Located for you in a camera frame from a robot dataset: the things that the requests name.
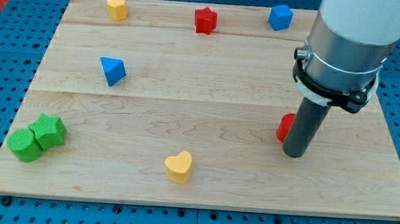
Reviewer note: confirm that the wooden board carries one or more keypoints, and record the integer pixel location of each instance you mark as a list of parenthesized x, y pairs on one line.
[(220, 97)]

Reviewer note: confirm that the green star block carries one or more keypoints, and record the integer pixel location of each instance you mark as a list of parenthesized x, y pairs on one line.
[(49, 131)]

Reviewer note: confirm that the yellow heart block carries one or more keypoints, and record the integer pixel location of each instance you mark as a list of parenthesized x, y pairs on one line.
[(179, 168)]

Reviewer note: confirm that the blue triangle block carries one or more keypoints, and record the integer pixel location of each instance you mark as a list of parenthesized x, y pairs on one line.
[(114, 70)]

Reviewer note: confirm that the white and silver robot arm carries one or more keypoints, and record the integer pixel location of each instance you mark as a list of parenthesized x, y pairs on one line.
[(338, 64)]

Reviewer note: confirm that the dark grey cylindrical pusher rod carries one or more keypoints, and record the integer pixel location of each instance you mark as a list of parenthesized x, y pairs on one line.
[(307, 122)]

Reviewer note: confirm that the red star block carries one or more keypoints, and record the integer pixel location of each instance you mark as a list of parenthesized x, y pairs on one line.
[(205, 20)]

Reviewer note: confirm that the red circle block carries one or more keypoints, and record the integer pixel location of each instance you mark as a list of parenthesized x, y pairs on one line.
[(284, 126)]

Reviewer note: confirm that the blue cube block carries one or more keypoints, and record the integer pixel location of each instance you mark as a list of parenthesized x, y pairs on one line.
[(280, 17)]

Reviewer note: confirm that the yellow hexagon block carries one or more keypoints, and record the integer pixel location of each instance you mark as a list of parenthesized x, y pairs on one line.
[(117, 9)]

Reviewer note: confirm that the green circle block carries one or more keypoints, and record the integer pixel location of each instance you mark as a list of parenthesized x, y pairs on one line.
[(24, 145)]

